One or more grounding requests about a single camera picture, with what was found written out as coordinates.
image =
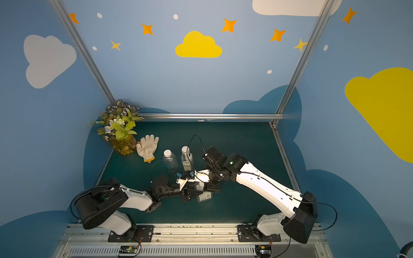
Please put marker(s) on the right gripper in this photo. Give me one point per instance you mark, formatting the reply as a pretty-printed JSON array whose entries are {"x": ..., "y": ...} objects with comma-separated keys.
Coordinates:
[{"x": 209, "y": 185}]

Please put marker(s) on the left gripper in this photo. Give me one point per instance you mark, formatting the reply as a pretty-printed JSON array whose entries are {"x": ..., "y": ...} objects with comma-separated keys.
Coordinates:
[{"x": 187, "y": 193}]

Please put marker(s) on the square clear plastic bottle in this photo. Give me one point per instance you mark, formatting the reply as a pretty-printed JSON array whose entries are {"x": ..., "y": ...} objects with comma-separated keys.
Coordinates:
[{"x": 205, "y": 196}]

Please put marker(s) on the tall clear labelled bottle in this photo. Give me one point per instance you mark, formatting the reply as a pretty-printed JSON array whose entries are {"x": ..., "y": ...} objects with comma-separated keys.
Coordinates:
[{"x": 187, "y": 162}]

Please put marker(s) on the round clear plastic bottle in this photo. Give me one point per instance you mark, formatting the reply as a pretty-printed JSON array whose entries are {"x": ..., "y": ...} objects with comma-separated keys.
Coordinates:
[{"x": 171, "y": 163}]

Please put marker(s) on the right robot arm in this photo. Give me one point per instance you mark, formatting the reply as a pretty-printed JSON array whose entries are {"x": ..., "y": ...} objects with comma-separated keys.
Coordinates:
[{"x": 298, "y": 211}]

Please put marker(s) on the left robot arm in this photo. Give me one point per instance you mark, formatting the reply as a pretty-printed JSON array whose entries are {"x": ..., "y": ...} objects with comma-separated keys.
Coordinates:
[{"x": 99, "y": 206}]

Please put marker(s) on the white knitted work glove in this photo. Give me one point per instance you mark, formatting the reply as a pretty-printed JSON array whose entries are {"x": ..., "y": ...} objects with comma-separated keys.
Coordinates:
[{"x": 146, "y": 147}]

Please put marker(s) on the right circuit board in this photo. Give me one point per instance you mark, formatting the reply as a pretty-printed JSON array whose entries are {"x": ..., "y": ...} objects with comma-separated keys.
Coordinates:
[{"x": 263, "y": 251}]

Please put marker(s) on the circuit board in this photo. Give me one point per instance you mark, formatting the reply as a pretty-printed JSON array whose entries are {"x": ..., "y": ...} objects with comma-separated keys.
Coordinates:
[
  {"x": 263, "y": 251},
  {"x": 128, "y": 251}
]

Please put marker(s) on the left circuit board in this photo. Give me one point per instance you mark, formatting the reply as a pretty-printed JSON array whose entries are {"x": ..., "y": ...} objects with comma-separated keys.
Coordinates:
[{"x": 128, "y": 251}]

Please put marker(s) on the artificial potted plant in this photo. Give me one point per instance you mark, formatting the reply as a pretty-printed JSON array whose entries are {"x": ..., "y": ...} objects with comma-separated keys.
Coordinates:
[{"x": 118, "y": 123}]

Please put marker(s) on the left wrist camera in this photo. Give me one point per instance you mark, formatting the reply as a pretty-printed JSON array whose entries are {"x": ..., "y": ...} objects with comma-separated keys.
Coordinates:
[{"x": 182, "y": 179}]

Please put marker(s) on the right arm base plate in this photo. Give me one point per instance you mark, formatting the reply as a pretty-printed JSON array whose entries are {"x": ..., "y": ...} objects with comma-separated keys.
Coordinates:
[{"x": 249, "y": 233}]

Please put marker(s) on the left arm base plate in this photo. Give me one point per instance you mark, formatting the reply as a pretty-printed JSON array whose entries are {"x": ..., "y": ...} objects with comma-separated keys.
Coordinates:
[{"x": 137, "y": 233}]

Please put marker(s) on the aluminium back rail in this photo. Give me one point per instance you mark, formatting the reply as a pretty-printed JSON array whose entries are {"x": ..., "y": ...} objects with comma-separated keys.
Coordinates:
[{"x": 215, "y": 116}]

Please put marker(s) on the right side table rail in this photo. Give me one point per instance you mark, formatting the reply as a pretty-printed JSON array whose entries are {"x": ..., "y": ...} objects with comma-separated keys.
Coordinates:
[{"x": 284, "y": 157}]

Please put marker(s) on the table rail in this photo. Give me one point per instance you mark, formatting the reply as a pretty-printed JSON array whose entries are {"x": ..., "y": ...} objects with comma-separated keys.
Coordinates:
[
  {"x": 284, "y": 157},
  {"x": 104, "y": 168}
]

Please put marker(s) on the left side table rail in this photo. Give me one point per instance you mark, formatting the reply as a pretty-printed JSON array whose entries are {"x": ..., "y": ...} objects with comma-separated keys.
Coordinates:
[{"x": 104, "y": 168}]

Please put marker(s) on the right aluminium frame post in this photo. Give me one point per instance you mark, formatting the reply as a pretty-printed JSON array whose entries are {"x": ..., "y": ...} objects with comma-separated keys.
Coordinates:
[{"x": 305, "y": 56}]

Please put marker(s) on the aluminium frame post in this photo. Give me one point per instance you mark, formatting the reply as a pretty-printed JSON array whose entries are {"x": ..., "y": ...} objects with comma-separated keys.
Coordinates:
[
  {"x": 78, "y": 41},
  {"x": 305, "y": 56}
]

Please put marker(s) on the left aluminium frame post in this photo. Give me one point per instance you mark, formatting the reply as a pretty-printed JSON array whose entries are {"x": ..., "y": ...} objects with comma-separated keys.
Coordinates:
[{"x": 78, "y": 41}]

